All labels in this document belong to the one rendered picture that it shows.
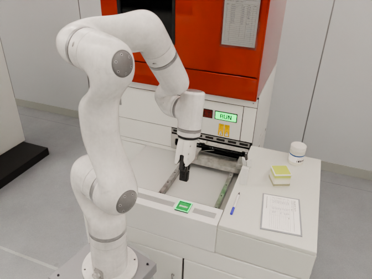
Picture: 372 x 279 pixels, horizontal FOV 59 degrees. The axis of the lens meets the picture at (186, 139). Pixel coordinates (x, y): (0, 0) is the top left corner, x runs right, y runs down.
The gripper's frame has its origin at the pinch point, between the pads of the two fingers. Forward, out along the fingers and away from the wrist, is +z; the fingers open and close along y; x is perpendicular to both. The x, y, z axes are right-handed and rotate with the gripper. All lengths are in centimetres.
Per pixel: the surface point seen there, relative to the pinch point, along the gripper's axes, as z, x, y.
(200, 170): 19, -8, -51
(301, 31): -58, 24, -199
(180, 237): 27.3, 0.6, -1.2
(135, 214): 22.3, -18.9, -0.1
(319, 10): -75, 35, -195
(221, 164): 13, 3, -51
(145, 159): 20, -40, -49
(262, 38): -50, 14, -44
